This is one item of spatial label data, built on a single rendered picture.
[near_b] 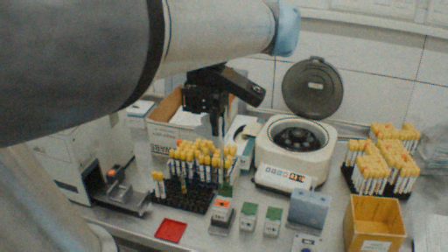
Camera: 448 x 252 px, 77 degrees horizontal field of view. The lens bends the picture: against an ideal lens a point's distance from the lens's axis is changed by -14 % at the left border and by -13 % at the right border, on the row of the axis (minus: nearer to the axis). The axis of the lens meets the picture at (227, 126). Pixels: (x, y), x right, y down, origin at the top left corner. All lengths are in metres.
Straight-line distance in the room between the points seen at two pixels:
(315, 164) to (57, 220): 0.75
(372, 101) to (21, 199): 1.16
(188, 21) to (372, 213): 0.82
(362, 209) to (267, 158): 0.32
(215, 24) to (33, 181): 0.21
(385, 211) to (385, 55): 0.54
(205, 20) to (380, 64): 1.03
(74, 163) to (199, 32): 0.73
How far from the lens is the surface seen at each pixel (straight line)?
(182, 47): 0.20
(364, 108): 1.28
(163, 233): 0.89
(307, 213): 0.87
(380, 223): 0.97
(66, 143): 0.88
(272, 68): 1.23
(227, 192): 0.85
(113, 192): 0.96
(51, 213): 0.34
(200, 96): 0.63
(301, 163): 0.96
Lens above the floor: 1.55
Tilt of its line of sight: 32 degrees down
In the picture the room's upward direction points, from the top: straight up
